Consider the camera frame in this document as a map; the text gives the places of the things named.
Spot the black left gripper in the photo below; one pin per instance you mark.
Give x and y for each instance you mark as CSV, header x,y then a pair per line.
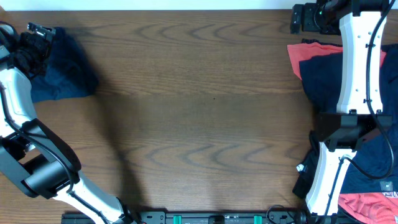
x,y
45,48

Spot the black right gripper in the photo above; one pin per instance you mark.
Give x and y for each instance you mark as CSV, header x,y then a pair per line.
x,y
310,10

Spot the dark blue denim shorts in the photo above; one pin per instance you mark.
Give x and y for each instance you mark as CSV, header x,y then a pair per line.
x,y
68,73

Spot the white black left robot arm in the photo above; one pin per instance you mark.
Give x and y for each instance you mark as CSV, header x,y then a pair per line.
x,y
33,157

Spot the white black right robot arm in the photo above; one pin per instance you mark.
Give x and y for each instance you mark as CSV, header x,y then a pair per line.
x,y
358,114

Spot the red orange garment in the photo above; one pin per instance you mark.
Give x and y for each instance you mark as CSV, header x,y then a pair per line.
x,y
379,207

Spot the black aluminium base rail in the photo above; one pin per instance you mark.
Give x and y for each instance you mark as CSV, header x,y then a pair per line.
x,y
225,218

